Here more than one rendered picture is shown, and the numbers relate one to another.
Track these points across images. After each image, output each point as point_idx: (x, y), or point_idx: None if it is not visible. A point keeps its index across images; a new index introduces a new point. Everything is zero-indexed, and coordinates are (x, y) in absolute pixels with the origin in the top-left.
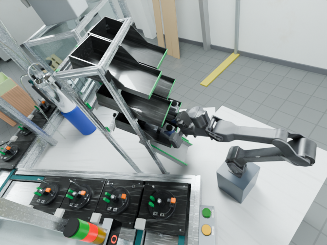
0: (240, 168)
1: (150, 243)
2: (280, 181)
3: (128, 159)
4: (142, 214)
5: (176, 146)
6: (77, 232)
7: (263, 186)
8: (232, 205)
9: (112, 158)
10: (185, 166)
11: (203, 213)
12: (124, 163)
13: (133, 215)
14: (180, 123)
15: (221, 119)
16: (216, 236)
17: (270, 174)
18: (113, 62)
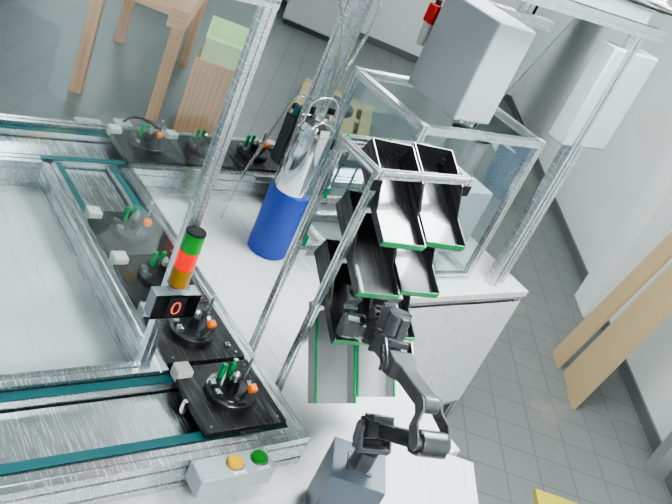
0: (363, 445)
1: (159, 402)
2: None
3: (268, 310)
4: (196, 370)
5: (340, 329)
6: (196, 238)
7: None
8: None
9: (240, 308)
10: (306, 429)
11: (256, 451)
12: (245, 330)
13: (186, 358)
14: (374, 309)
15: (413, 355)
16: (225, 503)
17: None
18: (398, 188)
